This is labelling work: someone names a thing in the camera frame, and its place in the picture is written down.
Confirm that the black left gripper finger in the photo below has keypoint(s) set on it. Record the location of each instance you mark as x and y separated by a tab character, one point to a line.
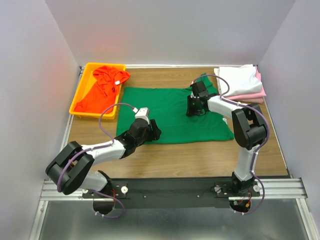
153	134
157	132

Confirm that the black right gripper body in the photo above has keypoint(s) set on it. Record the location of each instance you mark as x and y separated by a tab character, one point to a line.
197	111

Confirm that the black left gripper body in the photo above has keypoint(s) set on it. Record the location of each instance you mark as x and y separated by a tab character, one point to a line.
147	137

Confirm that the green t shirt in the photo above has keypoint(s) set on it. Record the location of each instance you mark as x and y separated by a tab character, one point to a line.
168	107

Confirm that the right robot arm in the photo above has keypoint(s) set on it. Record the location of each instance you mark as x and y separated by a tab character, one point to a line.
250	128

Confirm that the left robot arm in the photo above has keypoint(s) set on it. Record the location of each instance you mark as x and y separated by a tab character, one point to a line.
70	169

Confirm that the white folded t shirt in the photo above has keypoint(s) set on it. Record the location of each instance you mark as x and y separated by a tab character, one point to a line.
224	73

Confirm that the orange t shirt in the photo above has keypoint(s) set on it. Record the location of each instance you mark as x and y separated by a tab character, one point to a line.
102	87

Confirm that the pink folded t shirt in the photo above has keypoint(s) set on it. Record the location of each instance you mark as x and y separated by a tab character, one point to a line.
255	96

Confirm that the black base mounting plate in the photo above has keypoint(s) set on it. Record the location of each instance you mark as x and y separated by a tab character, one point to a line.
185	192

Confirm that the yellow plastic bin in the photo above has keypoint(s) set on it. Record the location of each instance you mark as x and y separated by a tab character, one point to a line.
80	95

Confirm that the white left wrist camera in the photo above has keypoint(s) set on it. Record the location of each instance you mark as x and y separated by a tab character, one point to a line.
143	113

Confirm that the aluminium frame rail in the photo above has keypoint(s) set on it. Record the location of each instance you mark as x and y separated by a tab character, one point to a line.
48	184

